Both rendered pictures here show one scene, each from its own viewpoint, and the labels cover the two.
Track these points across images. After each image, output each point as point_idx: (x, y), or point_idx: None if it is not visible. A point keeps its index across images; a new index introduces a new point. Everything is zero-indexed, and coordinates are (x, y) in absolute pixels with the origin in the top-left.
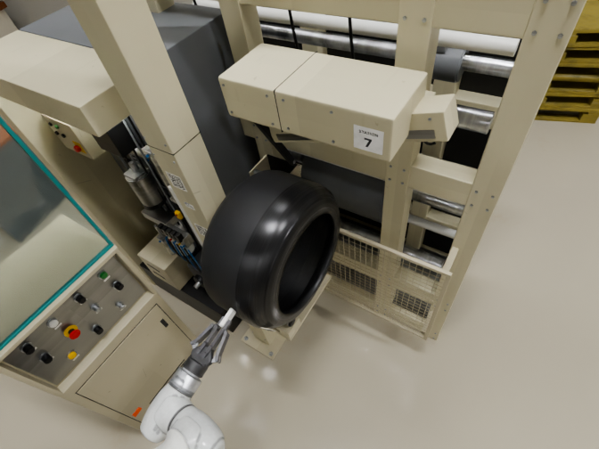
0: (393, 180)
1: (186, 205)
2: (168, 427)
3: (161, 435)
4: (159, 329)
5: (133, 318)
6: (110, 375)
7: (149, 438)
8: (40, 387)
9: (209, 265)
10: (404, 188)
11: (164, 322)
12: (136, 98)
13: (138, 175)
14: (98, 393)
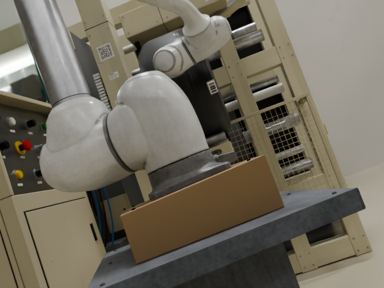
0: (235, 76)
1: (110, 78)
2: (179, 39)
3: (176, 50)
4: (90, 234)
5: None
6: (52, 234)
7: (168, 49)
8: (0, 158)
9: (151, 52)
10: (244, 78)
11: (94, 230)
12: None
13: None
14: (42, 246)
